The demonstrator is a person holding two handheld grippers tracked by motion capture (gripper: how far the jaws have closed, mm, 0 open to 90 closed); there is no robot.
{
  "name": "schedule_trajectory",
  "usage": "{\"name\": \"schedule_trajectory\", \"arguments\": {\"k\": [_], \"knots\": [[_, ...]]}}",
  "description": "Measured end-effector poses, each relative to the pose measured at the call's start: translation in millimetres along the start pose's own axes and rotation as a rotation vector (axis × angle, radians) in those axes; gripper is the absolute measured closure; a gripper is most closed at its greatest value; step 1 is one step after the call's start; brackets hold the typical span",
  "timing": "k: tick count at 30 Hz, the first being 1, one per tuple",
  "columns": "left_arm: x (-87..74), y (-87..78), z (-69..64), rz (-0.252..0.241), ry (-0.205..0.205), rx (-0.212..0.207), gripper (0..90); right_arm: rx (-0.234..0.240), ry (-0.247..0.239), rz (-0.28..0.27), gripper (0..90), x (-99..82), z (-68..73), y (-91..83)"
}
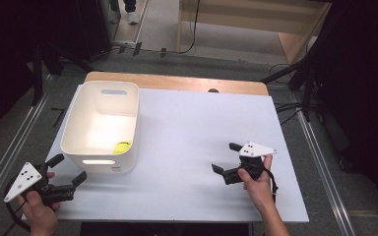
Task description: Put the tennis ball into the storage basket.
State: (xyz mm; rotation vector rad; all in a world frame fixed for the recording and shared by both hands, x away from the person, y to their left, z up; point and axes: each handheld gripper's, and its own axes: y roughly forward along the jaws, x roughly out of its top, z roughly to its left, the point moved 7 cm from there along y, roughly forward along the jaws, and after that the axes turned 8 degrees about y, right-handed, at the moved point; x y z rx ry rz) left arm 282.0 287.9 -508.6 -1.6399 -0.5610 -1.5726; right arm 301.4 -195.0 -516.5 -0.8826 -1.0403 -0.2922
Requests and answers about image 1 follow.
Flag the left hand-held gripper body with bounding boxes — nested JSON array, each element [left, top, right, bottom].
[[3, 161, 77, 207]]

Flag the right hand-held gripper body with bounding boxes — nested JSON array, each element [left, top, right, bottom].
[[222, 141, 279, 185]]

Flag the yellow tennis ball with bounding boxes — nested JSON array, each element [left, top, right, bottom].
[[112, 141, 133, 155]]

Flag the white plastic storage bin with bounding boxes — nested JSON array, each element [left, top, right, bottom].
[[59, 81, 141, 175]]

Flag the person's left hand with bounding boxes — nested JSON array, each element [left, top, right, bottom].
[[16, 189, 61, 236]]

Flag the person's right hand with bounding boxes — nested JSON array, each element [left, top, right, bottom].
[[237, 154, 276, 212]]

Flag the white table cover board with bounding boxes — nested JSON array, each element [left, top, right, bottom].
[[22, 84, 310, 224]]

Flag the wooden table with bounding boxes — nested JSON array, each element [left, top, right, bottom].
[[84, 71, 270, 96]]

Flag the black tripod stand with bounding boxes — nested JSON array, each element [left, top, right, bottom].
[[260, 19, 333, 122]]

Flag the dark equipment stand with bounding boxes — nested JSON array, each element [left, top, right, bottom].
[[31, 42, 96, 106]]

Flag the wooden shelf unit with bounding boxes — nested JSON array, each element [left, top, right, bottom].
[[176, 0, 333, 65]]

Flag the metal floor rail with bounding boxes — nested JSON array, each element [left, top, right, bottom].
[[0, 94, 51, 212], [294, 107, 357, 236]]

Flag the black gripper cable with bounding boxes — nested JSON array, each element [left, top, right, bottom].
[[4, 183, 31, 232]]

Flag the black gripper strap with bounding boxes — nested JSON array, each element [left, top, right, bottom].
[[264, 166, 280, 204]]

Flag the black floor cables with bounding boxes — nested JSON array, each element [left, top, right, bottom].
[[269, 63, 306, 126]]

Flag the black hanging cable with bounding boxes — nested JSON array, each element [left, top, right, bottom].
[[180, 0, 200, 55]]

